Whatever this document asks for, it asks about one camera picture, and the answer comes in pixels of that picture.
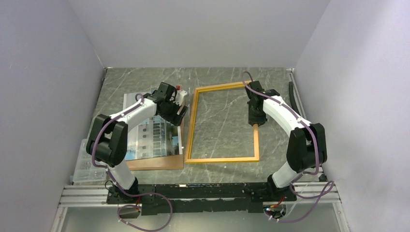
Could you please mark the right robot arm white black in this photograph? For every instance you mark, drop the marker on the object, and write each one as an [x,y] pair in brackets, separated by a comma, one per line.
[306,146]

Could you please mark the clear plastic screw box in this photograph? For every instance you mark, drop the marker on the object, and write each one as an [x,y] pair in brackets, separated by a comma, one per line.
[85,171]

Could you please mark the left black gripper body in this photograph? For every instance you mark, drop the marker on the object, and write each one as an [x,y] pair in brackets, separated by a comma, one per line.
[170,113]

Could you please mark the building photo print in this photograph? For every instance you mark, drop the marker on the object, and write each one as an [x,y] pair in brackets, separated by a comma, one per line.
[149,134]

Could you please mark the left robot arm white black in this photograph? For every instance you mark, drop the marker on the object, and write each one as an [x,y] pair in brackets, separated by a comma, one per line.
[108,140]

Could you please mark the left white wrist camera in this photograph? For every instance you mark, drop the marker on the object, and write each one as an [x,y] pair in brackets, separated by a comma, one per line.
[180,95]

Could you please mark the aluminium extrusion rail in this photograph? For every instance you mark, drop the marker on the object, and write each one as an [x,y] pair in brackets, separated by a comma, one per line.
[104,195]

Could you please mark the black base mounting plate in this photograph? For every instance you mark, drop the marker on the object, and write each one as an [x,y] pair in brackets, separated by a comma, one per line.
[166,205]

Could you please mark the brown backing board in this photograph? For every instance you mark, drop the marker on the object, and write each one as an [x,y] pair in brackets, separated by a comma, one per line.
[172,162]

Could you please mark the yellow picture frame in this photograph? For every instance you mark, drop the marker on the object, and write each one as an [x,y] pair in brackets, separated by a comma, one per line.
[188,148]

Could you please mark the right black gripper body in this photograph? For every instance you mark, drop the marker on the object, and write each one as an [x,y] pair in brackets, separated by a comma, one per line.
[256,116]

